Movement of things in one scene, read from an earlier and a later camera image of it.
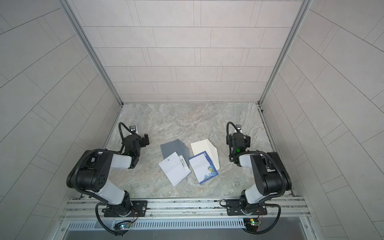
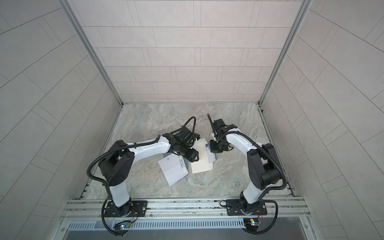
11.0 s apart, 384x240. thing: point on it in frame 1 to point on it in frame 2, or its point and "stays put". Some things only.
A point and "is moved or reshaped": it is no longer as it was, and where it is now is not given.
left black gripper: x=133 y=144 to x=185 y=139
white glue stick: x=186 y=167 stays put
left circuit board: x=122 y=224 stays put
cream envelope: x=205 y=145 is moved or reshaped
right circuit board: x=252 y=224 stays put
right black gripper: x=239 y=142 to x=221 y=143
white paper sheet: x=173 y=168 stays put
